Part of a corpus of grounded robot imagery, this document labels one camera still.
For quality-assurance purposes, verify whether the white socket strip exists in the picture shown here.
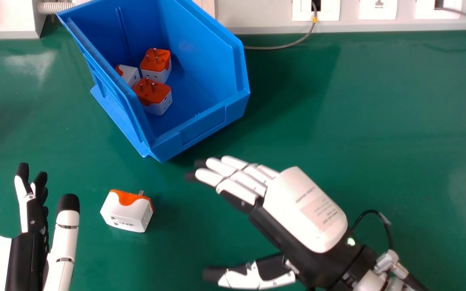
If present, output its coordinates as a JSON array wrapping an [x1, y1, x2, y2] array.
[[292, 0, 463, 22]]

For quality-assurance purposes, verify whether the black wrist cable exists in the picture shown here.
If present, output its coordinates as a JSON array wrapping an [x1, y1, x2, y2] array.
[[351, 209, 394, 250]]

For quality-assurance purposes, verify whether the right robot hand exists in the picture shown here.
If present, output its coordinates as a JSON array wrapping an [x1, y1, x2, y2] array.
[[184, 156, 379, 290]]

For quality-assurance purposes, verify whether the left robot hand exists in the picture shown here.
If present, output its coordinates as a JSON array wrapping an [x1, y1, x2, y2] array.
[[0, 162, 80, 291]]

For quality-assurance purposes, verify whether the blue plastic bin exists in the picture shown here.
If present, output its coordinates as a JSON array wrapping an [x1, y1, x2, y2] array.
[[56, 0, 251, 163]]

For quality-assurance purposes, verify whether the white-and-orange plug adapter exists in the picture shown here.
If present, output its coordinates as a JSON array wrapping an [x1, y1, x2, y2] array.
[[132, 78, 173, 116], [100, 189, 154, 233], [114, 64, 141, 88], [140, 48, 172, 84]]

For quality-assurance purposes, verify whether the grey cable with yellow band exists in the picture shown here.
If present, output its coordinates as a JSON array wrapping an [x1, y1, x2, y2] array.
[[435, 6, 466, 22]]

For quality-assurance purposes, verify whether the grey corrugated hose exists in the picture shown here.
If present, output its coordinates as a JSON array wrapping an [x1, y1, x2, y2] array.
[[36, 1, 76, 15]]

